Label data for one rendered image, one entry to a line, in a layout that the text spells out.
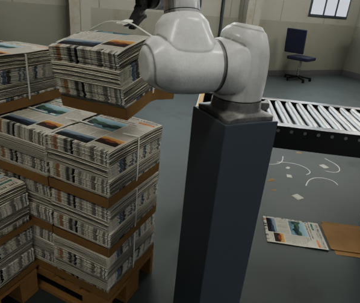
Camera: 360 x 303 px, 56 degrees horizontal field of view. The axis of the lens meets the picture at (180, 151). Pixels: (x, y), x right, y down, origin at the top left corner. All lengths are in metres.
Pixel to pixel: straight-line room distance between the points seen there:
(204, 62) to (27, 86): 0.92
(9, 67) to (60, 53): 0.39
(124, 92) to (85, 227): 0.58
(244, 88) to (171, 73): 0.24
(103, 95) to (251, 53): 0.49
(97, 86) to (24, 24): 4.50
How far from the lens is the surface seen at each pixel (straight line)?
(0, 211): 1.49
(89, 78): 1.17
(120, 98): 1.11
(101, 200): 1.28
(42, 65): 1.68
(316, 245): 2.33
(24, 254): 1.68
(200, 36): 0.94
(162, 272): 1.91
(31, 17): 5.62
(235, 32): 1.01
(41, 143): 1.38
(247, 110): 1.05
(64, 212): 1.46
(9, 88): 1.58
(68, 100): 1.29
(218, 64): 0.95
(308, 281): 2.07
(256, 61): 1.02
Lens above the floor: 1.32
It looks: 24 degrees down
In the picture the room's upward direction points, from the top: 5 degrees clockwise
